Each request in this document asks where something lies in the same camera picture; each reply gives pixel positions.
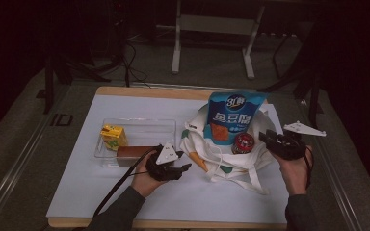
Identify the person's right hand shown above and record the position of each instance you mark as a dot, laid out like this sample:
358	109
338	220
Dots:
295	176

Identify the person's left hand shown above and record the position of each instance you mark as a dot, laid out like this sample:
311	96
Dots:
143	183

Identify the clear plastic tray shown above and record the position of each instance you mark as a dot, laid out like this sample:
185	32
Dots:
154	131

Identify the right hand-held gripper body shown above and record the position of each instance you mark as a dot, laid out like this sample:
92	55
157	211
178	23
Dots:
289	146

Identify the white metal stand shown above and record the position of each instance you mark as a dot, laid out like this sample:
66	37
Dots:
215	24

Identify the black floor plate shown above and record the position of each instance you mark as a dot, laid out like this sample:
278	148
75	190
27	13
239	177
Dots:
61	119

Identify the white table mat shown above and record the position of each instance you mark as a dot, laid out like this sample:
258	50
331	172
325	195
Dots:
205	205

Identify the white patterned tote bag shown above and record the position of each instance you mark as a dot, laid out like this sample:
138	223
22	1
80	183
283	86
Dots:
205	150

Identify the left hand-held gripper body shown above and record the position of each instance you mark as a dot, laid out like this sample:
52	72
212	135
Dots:
163	166

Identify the brown rectangular box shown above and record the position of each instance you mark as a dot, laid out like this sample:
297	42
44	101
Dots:
135	151

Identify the metal frame rail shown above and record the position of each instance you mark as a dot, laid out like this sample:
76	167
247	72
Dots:
19	160
334	173

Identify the black stand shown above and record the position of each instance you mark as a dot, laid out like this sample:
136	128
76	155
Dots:
314	96
48	86

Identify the blue snack bag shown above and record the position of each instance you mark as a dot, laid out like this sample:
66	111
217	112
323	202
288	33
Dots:
234	112

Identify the yellow drink carton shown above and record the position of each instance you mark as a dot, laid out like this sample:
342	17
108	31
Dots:
113	137

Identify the red can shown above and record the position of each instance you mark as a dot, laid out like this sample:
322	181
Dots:
243	143

